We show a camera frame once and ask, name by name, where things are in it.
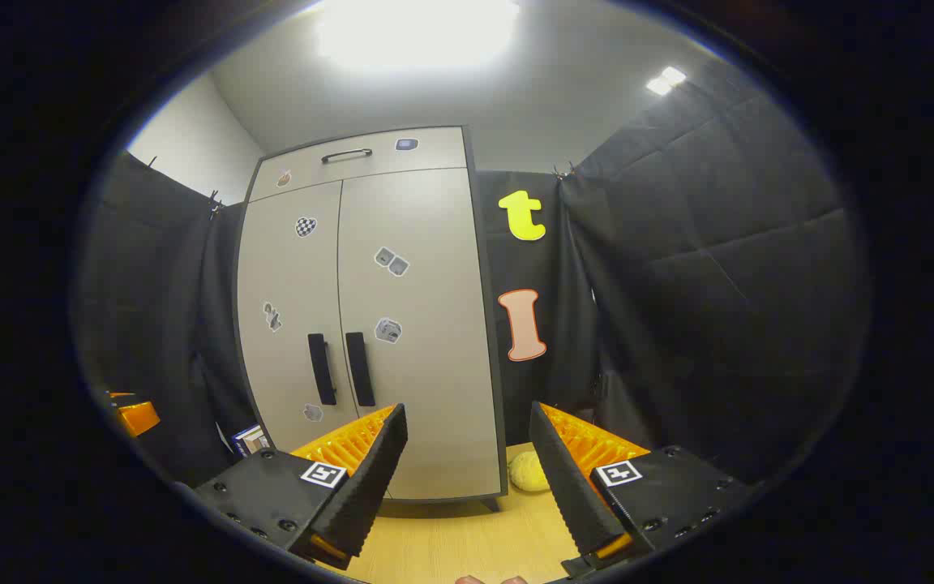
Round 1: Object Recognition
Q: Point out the yellow sponge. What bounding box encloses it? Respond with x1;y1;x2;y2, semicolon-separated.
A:
508;451;551;492

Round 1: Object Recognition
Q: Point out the grey cabinet door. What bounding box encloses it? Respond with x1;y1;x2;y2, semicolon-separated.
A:
337;168;507;500
238;181;360;455

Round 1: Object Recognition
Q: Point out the black backdrop cloth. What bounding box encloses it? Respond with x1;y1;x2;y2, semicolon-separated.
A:
82;61;869;487

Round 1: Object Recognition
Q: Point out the grey double-door shoe cabinet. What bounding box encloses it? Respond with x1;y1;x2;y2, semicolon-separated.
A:
236;124;510;513

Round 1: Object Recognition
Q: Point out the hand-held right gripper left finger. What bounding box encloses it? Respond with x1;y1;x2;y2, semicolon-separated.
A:
191;403;409;569

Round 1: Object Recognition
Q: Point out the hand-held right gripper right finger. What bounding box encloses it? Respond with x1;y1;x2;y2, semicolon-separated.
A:
529;401;760;578

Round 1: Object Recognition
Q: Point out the large ceiling light panel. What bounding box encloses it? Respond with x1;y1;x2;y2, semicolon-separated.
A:
313;0;521;70

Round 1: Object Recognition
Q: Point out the grey cabinet drawer front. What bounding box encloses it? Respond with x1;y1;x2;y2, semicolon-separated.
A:
250;127;468;202

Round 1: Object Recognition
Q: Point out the small ceiling light panel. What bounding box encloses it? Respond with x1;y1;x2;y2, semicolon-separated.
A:
645;67;688;97

